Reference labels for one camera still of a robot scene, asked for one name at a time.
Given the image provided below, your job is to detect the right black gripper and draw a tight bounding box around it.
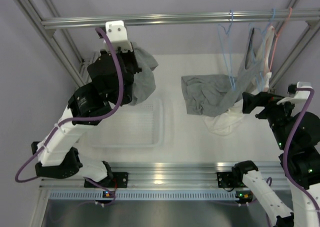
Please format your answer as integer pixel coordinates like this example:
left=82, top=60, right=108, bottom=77
left=242, top=91, right=301, bottom=150

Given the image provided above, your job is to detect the grey tank top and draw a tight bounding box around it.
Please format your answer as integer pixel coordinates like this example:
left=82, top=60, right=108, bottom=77
left=181, top=27, right=263, bottom=117
left=129, top=42, right=159, bottom=106

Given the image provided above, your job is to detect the blue wire hanger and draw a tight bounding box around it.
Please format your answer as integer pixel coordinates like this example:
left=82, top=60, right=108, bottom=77
left=217, top=10, right=236, bottom=91
left=247, top=8, right=276, bottom=92

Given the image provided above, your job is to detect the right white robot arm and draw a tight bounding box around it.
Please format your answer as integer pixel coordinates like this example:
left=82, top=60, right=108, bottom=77
left=231, top=87, right=320, bottom=227

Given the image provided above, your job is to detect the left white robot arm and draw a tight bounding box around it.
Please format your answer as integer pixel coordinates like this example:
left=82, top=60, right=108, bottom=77
left=31, top=47, right=142, bottom=187

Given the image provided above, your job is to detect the white tank top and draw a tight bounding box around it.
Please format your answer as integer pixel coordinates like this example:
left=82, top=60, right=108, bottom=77
left=203, top=26, right=275, bottom=136

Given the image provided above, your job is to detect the white plastic basket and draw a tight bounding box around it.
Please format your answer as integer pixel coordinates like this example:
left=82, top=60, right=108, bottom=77
left=87, top=98, right=165, bottom=149

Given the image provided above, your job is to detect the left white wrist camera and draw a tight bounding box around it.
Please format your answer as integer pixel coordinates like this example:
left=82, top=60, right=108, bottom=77
left=105, top=20, right=133, bottom=53

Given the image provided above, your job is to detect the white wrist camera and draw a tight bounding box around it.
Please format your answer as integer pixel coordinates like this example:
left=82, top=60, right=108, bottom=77
left=276, top=81, right=313, bottom=105
left=105, top=20, right=133, bottom=53

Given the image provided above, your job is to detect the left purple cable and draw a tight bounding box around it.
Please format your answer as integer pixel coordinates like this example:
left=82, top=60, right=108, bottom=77
left=14, top=28, right=125, bottom=204

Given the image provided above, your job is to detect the purple cable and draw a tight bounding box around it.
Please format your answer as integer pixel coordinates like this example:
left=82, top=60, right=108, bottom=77
left=264, top=86, right=320, bottom=227
left=14, top=28, right=125, bottom=204

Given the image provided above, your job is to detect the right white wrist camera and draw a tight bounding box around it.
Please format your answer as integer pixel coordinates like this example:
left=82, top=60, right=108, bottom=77
left=276, top=81, right=313, bottom=105

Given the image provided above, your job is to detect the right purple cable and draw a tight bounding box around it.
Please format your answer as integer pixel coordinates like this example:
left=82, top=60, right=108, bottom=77
left=264, top=86, right=320, bottom=227

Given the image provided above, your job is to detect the pink wire hanger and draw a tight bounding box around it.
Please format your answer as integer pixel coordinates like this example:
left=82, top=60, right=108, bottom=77
left=263, top=7, right=293, bottom=75

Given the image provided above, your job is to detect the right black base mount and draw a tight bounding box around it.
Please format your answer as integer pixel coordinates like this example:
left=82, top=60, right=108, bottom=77
left=216, top=171, right=245, bottom=189

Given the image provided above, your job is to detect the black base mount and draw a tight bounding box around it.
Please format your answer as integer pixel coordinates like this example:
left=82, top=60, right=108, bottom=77
left=84, top=172, right=129, bottom=189
left=216, top=171, right=245, bottom=189

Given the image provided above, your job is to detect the right aluminium frame post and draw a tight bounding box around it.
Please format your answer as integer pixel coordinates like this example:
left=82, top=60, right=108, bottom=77
left=270, top=0, right=320, bottom=91

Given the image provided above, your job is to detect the aluminium frame post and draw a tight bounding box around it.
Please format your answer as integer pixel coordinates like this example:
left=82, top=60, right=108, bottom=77
left=13, top=0, right=90, bottom=88
left=270, top=0, right=320, bottom=91

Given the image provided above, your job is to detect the aluminium top rail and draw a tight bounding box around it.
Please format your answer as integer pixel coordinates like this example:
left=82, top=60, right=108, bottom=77
left=41, top=8, right=320, bottom=30

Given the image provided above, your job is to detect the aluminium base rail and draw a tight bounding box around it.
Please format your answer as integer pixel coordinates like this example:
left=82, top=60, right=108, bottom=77
left=39, top=161, right=289, bottom=191

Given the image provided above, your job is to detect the left aluminium frame post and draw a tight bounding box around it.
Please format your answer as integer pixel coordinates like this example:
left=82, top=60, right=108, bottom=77
left=13, top=0, right=90, bottom=88

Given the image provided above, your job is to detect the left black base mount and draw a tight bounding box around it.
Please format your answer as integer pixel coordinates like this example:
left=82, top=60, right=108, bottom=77
left=84, top=172, right=129, bottom=189

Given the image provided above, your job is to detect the white slotted cable duct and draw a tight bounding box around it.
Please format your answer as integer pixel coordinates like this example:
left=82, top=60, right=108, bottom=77
left=49, top=189, right=239, bottom=201

